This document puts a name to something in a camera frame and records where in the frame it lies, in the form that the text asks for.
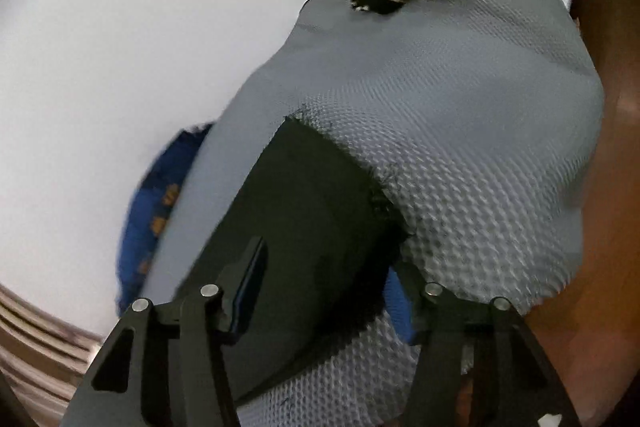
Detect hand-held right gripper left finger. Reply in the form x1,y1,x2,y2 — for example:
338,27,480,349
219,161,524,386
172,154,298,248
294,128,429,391
62,236,268,427

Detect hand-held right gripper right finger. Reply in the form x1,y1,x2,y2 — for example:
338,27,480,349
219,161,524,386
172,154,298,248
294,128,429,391
386,266,583,427

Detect black pants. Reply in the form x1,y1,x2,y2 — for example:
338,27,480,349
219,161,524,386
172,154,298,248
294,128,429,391
170,116,417,404

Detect dark blue patterned blanket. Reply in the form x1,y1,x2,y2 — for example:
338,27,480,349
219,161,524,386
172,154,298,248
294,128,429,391
116,122,217,317

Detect brown striped curtain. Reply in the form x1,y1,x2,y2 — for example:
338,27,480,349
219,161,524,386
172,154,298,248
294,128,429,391
0,283,107,427

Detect brown wooden bed frame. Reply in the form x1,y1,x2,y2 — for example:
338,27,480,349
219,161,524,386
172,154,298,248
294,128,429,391
450,0,640,427

